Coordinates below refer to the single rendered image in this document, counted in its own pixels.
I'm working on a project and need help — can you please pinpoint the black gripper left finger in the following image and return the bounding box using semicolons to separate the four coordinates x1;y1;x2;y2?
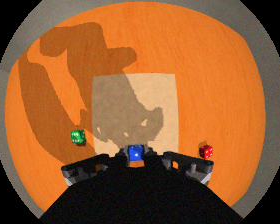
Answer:
61;145;130;187

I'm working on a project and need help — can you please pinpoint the blue die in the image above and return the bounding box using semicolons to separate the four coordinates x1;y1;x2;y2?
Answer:
129;144;144;161

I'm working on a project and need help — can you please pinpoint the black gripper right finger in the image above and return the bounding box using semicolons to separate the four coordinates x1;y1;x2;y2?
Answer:
143;144;214;186

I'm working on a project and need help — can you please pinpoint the red die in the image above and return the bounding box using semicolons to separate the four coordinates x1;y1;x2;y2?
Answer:
200;145;212;159

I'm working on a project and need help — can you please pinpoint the tan square mat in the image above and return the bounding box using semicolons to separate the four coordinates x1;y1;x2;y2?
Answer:
92;73;179;157

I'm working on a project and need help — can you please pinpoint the green die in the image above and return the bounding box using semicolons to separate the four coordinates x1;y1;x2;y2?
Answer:
70;130;86;144

